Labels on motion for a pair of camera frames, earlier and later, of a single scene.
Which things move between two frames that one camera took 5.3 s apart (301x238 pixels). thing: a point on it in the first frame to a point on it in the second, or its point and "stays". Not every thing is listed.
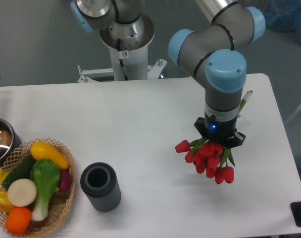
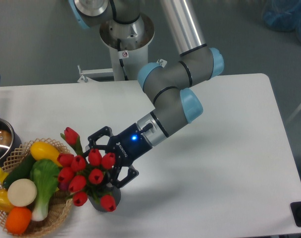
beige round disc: [22, 192] stays
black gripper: [217, 131] to [128, 145]
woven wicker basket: [61, 201] stays
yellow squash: [39, 150] stays
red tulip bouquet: [216, 159] to [79, 172]
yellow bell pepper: [1, 202] stays
